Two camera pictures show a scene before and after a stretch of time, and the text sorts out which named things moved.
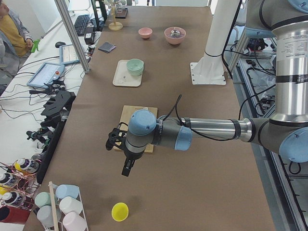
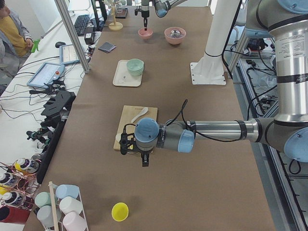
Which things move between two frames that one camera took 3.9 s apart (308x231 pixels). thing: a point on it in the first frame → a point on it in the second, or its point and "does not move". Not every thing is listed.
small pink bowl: (145, 32) does not move
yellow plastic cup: (120, 211) does not move
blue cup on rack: (63, 190) does not move
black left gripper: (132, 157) → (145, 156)
